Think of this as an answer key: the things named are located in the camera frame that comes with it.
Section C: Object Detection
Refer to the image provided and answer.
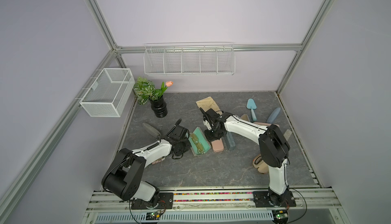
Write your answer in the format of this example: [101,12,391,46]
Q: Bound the pink glasses case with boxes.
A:
[211,139,225,153]

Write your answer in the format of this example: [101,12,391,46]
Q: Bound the teal grey case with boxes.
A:
[224,132,236,151]

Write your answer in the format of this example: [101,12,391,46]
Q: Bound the green glasses case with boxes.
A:
[189,127,212,156]

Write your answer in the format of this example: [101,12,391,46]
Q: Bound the blue brown glasses case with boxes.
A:
[266,107,281,124]

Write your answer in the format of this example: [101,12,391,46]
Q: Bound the beige case brown sunglasses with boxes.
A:
[151,158,165,165]

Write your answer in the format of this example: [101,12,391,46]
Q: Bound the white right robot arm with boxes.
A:
[200,108,296,209]

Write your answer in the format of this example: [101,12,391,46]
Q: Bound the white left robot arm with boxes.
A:
[101,119,190,208]

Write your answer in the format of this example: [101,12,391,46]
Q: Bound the yellow tinted glasses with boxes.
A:
[190,133,205,154]

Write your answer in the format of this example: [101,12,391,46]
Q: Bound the case with white sunglasses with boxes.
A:
[240,114,250,122]

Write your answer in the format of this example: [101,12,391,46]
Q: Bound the beige case black glasses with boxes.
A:
[252,154,269,174]

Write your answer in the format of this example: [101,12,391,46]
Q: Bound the beige fabric glove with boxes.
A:
[196,97,223,115]

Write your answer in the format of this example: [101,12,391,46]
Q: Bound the black glossy vase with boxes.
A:
[149,95,168,118]

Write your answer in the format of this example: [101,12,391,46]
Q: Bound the teal small trowel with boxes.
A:
[246,99,257,122]

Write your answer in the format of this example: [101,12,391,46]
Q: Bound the pink tulip flower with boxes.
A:
[166,81,174,87]

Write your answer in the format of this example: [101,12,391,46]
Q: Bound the green artificial plant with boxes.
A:
[133,77,168,105]

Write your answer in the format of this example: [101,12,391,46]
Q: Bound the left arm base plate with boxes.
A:
[130,192,174,210]

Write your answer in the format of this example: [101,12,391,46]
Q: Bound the long white wire shelf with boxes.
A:
[144,42,236,76]

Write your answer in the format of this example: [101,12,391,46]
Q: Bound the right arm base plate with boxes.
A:
[253,190,296,208]

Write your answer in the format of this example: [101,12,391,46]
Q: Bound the white wire basket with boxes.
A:
[76,68,135,118]

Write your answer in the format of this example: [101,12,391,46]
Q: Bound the white vented cable duct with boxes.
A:
[95,210,274,224]

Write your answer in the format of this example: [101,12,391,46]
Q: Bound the aluminium mounting rail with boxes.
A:
[87,187,342,213]

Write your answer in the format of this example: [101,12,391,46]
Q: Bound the aluminium frame post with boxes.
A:
[84,0,126,68]

